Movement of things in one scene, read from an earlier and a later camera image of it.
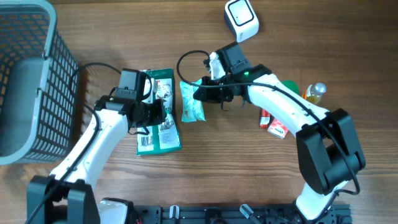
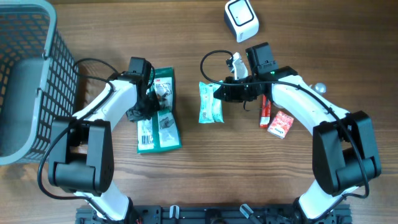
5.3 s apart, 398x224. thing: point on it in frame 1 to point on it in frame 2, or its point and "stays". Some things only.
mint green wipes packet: (192, 108) to (211, 108)
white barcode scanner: (239, 15) stays
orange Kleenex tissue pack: (277, 128) stays
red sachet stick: (265, 117) stays
